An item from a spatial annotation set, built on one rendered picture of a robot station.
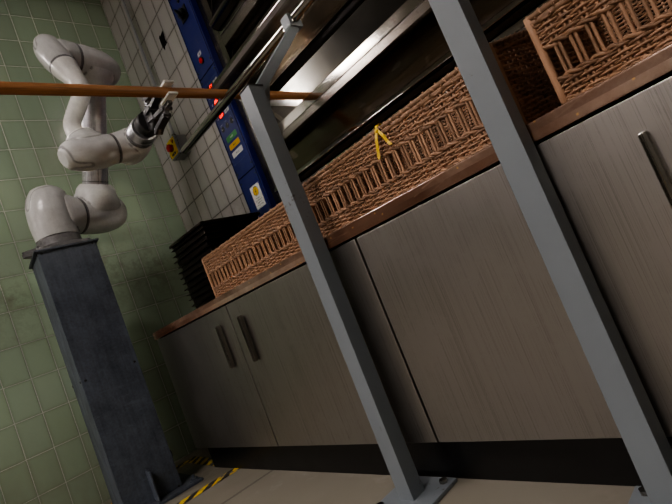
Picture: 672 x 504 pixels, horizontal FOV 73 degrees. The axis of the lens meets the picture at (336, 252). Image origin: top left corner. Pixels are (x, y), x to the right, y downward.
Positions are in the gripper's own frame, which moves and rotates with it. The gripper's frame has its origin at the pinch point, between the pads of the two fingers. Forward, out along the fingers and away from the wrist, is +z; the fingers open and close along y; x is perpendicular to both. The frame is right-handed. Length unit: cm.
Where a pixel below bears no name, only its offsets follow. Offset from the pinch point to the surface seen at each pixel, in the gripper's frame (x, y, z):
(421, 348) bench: 0, 90, 55
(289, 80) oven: -63, -14, -11
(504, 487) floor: -2, 119, 59
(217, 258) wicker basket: -5, 50, -16
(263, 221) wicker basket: -6, 48, 13
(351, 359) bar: 6, 88, 41
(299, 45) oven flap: -56, -17, 7
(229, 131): -50, -11, -45
